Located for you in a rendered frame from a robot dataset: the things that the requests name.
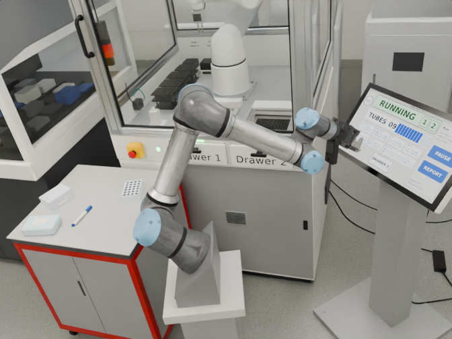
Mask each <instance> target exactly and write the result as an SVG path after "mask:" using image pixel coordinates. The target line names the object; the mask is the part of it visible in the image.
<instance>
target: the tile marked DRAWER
mask: <svg viewBox="0 0 452 339"><path fill-rule="evenodd" d="M368 162H369V163H370V164H372V165H374V166H375V167H377V168H379V169H380V170H382V171H383V172H385V173H387V172H388V171H389V169H390V167H391V166H392V164H393V161H391V160H389V159H388V158H386V157H384V156H382V155H380V154H378V153H377V152H374V154H373V155H372V156H371V158H370V160H369V161H368Z"/></svg>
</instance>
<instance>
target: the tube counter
mask: <svg viewBox="0 0 452 339"><path fill-rule="evenodd" d="M386 129H387V130H390V131H391V132H393V133H395V134H397V135H399V136H401V137H403V138H405V139H408V140H409V141H412V142H413V143H416V144H417V145H420V146H421V147H424V148H426V147H427V146H428V144H429V143H430V141H431V139H432V137H431V136H429V135H426V134H424V133H422V132H420V131H419V130H416V129H414V128H412V127H410V126H407V125H405V124H403V123H401V122H398V121H397V120H394V119H393V118H392V119H391V120H390V122H389V124H388V125H387V127H386Z"/></svg>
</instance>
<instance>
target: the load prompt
mask: <svg viewBox="0 0 452 339"><path fill-rule="evenodd" d="M371 106H372V107H375V108H377V109H379V110H382V111H384V112H386V113H388V114H391V115H392V116H395V117H396V118H399V119H401V120H403V121H405V122H408V123H410V124H412V125H414V126H417V127H418V128H421V129H423V130H425V131H427V132H429V133H432V134H434V135H435V133H436V132H437V130H438V129H439V127H440V125H441V124H442V123H443V121H441V120H438V119H436V118H433V117H432V116H429V115H427V114H424V113H422V112H419V111H417V110H415V109H412V108H410V107H407V106H405V105H403V104H401V103H398V102H395V101H393V100H391V99H389V98H386V97H384V96H381V95H379V94H378V95H377V97H376V98H375V100H374V102H373V103H372V105H371Z"/></svg>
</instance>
